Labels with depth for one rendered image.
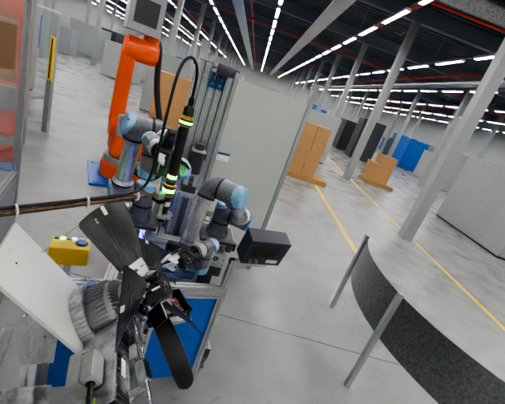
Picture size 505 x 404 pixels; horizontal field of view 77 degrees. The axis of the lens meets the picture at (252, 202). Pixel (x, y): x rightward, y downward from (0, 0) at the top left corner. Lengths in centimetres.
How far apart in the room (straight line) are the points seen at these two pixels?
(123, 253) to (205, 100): 111
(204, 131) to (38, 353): 137
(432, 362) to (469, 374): 21
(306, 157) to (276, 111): 621
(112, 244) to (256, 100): 222
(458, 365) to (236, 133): 244
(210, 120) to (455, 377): 219
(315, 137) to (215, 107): 737
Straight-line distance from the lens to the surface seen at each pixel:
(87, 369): 105
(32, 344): 129
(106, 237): 118
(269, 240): 180
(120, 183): 189
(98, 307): 123
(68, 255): 166
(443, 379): 260
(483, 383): 251
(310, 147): 928
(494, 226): 1090
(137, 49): 504
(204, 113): 199
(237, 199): 155
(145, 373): 114
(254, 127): 313
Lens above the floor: 198
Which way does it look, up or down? 19 degrees down
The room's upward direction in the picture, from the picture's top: 20 degrees clockwise
